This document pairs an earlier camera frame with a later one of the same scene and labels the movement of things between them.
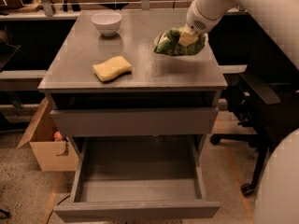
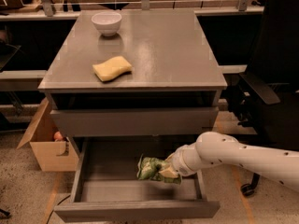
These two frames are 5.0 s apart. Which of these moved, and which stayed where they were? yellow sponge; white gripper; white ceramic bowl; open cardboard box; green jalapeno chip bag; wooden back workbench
Moved: white gripper; green jalapeno chip bag
Stayed: white ceramic bowl; wooden back workbench; open cardboard box; yellow sponge
